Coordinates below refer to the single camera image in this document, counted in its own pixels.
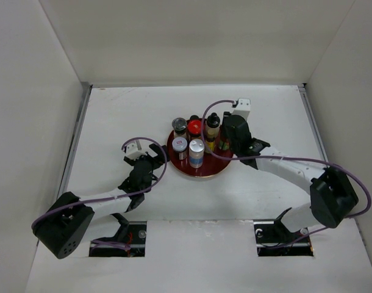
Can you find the red sauce bottle yellow cap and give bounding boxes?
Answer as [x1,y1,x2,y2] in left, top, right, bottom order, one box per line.
[218,133,230,151]

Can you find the white bottle with black cap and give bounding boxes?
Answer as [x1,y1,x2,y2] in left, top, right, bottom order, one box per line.
[205,112,220,138]

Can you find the small yellow-labelled bottle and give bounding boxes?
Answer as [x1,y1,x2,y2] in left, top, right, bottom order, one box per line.
[205,136,215,153]

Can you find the red-capped sauce jar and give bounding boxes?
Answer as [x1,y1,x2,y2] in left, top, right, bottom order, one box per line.
[187,120,202,142]

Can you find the blue-labelled silver-capped shaker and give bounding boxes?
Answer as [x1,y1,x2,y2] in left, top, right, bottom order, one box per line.
[188,139,205,168]

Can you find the jar with white lid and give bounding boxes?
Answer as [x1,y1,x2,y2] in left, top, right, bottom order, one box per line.
[171,137,188,161]

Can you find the glass grinder with black top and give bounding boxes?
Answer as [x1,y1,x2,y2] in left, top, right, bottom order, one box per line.
[171,117,188,139]

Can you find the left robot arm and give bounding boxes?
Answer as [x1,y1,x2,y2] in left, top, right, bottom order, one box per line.
[32,142,170,259]

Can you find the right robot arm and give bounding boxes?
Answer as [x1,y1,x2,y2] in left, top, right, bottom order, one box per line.
[221,114,359,242]

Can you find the red round tray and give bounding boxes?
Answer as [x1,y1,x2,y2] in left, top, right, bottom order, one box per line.
[166,131,230,178]

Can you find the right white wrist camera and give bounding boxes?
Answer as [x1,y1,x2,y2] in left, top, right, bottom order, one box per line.
[232,98,251,120]

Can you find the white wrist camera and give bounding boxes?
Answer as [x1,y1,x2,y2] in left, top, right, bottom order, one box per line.
[232,98,251,120]
[124,142,145,160]

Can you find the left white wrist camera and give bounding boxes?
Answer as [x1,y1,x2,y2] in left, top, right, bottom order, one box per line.
[124,142,145,160]

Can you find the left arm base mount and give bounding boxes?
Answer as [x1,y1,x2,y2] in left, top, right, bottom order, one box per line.
[88,213,148,258]

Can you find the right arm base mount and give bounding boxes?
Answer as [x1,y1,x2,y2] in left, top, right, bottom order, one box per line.
[253,220,313,257]

